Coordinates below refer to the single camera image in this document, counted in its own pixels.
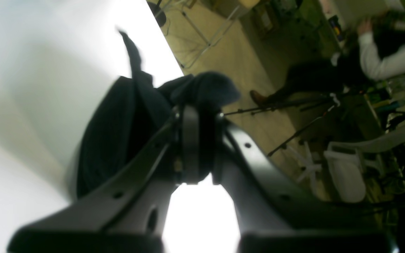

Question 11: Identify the black T-shirt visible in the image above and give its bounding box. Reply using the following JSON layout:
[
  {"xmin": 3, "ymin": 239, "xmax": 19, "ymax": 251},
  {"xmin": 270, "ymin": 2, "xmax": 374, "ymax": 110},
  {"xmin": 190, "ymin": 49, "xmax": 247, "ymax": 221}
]
[{"xmin": 76, "ymin": 31, "xmax": 241, "ymax": 199}]

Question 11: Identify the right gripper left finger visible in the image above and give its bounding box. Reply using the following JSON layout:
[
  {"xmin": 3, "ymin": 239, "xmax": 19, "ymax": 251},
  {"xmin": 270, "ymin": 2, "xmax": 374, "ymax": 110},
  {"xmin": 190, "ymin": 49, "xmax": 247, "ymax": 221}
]
[{"xmin": 7, "ymin": 105, "xmax": 200, "ymax": 253}]

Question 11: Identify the seated person in background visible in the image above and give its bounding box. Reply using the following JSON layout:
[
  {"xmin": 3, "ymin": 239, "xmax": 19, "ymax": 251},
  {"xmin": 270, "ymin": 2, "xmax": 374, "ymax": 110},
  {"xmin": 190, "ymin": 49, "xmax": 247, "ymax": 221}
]
[{"xmin": 249, "ymin": 10, "xmax": 405, "ymax": 107}]

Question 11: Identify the white plastic chair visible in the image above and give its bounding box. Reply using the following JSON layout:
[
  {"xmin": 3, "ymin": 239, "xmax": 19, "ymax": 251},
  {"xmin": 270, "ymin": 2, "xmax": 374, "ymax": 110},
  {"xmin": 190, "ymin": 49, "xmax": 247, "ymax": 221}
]
[{"xmin": 323, "ymin": 124, "xmax": 405, "ymax": 203}]

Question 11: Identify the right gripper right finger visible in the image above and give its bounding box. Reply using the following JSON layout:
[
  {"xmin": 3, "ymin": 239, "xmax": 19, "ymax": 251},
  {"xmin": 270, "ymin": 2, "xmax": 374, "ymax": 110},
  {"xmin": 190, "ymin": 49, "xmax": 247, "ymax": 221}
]
[{"xmin": 200, "ymin": 109, "xmax": 398, "ymax": 253}]

